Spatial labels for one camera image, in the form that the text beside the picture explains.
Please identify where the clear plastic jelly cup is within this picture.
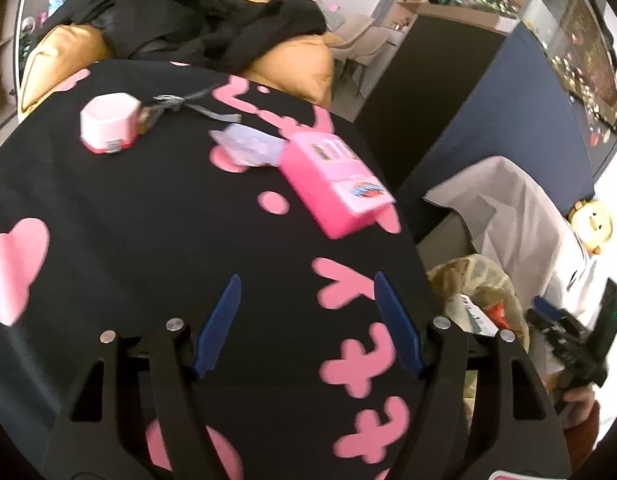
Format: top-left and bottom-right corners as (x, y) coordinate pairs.
(209, 124), (287, 167)

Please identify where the red snack packet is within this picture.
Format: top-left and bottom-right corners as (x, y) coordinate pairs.
(484, 301), (514, 330)

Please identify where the green white snack bag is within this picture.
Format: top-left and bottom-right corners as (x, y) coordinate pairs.
(444, 294), (499, 337)

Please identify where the yellow lined trash bin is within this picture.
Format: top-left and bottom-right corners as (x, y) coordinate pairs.
(425, 252), (532, 401)

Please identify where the person's right hand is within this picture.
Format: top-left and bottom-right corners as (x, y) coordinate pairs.
(543, 373), (596, 430)

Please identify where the white cloth covered armchair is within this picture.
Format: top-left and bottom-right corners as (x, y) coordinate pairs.
(426, 156), (609, 325)

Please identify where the yellow duck plush toy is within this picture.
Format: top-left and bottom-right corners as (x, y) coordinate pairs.
(568, 200), (613, 256)

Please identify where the pink toy box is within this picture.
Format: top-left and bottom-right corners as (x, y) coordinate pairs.
(279, 132), (401, 240)

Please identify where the black pink printed tablecloth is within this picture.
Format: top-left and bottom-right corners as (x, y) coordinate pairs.
(0, 60), (428, 479)

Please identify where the glass fish tank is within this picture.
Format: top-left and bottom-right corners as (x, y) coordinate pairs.
(450, 0), (617, 130)

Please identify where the beige dining chair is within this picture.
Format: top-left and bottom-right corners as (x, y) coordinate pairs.
(327, 14), (391, 93)

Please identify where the pink hexagonal container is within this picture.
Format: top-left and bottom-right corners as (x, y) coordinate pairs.
(80, 92), (141, 154)

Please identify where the orange beanbag sofa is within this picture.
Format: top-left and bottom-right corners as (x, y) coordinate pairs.
(18, 0), (333, 117)

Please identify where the grey ribbon strip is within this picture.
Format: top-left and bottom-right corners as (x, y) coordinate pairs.
(139, 88), (241, 128)

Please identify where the white display shelf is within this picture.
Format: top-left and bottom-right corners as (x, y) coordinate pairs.
(0, 0), (20, 127)

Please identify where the black jacket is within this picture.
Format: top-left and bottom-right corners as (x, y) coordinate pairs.
(42, 0), (327, 74)

